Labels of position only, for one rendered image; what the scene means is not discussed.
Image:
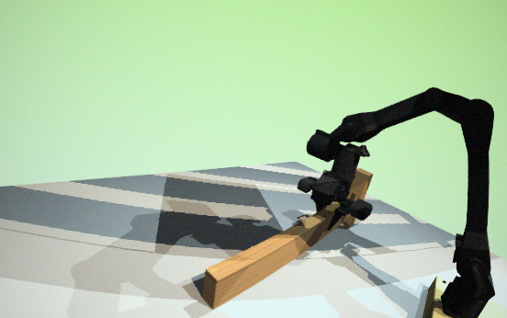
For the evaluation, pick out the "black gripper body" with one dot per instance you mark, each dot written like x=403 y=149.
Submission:
x=358 y=209

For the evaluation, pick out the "wooden post with slot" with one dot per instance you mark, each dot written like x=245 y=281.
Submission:
x=357 y=191

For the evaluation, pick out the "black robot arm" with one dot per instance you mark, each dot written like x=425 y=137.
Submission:
x=468 y=294

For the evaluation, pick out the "wooden rail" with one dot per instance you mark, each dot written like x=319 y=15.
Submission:
x=231 y=277

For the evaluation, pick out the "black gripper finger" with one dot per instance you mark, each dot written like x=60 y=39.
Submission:
x=336 y=217
x=319 y=205

